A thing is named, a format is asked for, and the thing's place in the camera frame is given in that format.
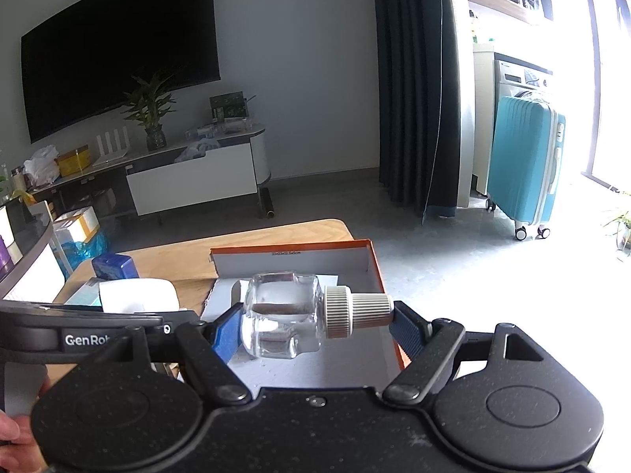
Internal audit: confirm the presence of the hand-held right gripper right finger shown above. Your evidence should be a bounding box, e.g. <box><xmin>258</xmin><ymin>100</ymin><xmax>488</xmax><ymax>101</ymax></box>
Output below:
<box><xmin>383</xmin><ymin>300</ymin><xmax>548</xmax><ymax>405</ymax></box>

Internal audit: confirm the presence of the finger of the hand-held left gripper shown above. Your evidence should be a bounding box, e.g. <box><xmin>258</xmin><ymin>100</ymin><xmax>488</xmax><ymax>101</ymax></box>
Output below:
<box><xmin>143</xmin><ymin>308</ymin><xmax>199</xmax><ymax>336</ymax></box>

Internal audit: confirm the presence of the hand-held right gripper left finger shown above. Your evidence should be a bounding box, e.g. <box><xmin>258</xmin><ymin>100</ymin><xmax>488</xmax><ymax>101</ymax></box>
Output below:
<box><xmin>129</xmin><ymin>305</ymin><xmax>252</xmax><ymax>406</ymax></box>

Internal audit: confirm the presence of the white adapter box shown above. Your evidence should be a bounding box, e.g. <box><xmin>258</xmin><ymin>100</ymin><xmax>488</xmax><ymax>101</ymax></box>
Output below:
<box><xmin>99</xmin><ymin>279</ymin><xmax>179</xmax><ymax>314</ymax></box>

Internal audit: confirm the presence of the clear glass dropper bottle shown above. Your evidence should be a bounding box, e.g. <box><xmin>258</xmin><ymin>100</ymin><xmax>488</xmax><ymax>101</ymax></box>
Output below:
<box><xmin>240</xmin><ymin>272</ymin><xmax>394</xmax><ymax>359</ymax></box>

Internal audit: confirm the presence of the orange cardboard box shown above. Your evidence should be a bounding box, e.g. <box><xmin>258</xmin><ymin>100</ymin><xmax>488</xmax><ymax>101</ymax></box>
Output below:
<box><xmin>200</xmin><ymin>239</ymin><xmax>411</xmax><ymax>390</ymax></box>

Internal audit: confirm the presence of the person's left hand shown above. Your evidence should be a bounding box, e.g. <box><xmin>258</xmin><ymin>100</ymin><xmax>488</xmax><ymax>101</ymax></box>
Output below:
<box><xmin>0</xmin><ymin>413</ymin><xmax>35</xmax><ymax>460</ymax></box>

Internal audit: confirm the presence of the light teal box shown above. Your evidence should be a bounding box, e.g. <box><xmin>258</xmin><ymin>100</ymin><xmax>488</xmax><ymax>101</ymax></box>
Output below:
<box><xmin>63</xmin><ymin>278</ymin><xmax>102</xmax><ymax>306</ymax></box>

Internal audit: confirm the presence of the curved grey and white counter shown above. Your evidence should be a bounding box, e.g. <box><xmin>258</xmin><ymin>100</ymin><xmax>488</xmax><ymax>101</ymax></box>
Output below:
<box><xmin>0</xmin><ymin>201</ymin><xmax>66</xmax><ymax>302</ymax></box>

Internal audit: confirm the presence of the blue tin box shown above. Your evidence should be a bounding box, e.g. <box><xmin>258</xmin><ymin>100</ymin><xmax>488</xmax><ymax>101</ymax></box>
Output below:
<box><xmin>92</xmin><ymin>254</ymin><xmax>135</xmax><ymax>283</ymax></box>

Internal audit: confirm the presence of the blue plastic bag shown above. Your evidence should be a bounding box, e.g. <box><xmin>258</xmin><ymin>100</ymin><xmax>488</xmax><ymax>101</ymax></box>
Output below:
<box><xmin>60</xmin><ymin>231</ymin><xmax>112</xmax><ymax>279</ymax></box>

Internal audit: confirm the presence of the cardboard box with yellow tape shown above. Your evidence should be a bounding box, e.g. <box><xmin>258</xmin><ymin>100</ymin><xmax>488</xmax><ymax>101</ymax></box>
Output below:
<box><xmin>51</xmin><ymin>205</ymin><xmax>102</xmax><ymax>253</ymax></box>

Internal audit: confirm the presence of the white and grey television cabinet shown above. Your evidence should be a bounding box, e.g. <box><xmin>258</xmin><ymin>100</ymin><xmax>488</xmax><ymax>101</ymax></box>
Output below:
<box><xmin>24</xmin><ymin>122</ymin><xmax>273</xmax><ymax>218</ymax></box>

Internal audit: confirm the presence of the clear crumpled plastic bag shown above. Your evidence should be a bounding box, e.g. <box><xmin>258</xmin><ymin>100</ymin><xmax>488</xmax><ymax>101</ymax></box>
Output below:
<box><xmin>174</xmin><ymin>139</ymin><xmax>220</xmax><ymax>162</ymax></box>

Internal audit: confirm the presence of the white plastic bag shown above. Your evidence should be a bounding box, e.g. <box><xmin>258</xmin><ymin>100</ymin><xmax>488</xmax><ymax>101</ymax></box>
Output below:
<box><xmin>23</xmin><ymin>145</ymin><xmax>60</xmax><ymax>181</ymax></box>

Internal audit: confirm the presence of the white router with antennas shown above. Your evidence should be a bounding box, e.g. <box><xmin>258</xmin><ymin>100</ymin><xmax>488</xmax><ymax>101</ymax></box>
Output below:
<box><xmin>93</xmin><ymin>127</ymin><xmax>132</xmax><ymax>167</ymax></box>

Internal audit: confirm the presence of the teal hard-shell suitcase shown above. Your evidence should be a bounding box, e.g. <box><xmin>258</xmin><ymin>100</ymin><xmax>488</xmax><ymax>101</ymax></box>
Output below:
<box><xmin>485</xmin><ymin>92</ymin><xmax>567</xmax><ymax>242</ymax></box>

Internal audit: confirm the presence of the bamboo plant in glass vase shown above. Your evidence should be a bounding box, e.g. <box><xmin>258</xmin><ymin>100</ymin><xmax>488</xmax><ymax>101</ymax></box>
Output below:
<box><xmin>121</xmin><ymin>72</ymin><xmax>178</xmax><ymax>151</ymax></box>

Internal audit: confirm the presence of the dark green printed box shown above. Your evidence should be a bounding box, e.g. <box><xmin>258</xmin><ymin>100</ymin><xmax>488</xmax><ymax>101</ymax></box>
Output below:
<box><xmin>209</xmin><ymin>91</ymin><xmax>248</xmax><ymax>121</ymax></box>

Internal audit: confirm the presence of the small potted plant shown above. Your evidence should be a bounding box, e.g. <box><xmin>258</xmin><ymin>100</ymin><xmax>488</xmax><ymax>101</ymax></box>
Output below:
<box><xmin>602</xmin><ymin>206</ymin><xmax>631</xmax><ymax>258</ymax></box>

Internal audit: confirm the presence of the dark blue curtain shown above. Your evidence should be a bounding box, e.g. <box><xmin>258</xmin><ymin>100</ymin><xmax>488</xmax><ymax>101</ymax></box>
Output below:
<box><xmin>371</xmin><ymin>0</ymin><xmax>477</xmax><ymax>226</ymax></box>

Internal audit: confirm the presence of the silver washing machine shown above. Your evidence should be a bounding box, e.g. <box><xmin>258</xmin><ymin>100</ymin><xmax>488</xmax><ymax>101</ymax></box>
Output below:
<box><xmin>493</xmin><ymin>52</ymin><xmax>554</xmax><ymax>104</ymax></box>

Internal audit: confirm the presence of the black wall television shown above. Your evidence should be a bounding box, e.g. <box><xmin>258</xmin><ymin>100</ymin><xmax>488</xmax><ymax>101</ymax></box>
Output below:
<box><xmin>21</xmin><ymin>0</ymin><xmax>221</xmax><ymax>145</ymax></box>

